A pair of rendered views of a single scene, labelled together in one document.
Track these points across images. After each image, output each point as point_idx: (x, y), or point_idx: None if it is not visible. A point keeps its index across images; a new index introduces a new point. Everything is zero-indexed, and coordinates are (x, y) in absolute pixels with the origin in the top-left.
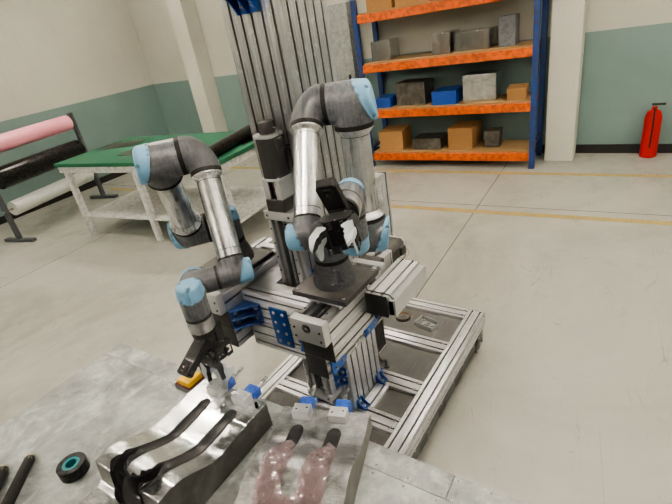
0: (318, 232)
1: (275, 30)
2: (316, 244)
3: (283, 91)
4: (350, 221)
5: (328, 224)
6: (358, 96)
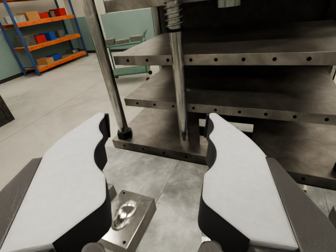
0: (232, 167)
1: None
2: (205, 122)
3: None
4: (30, 218)
5: (200, 245)
6: None
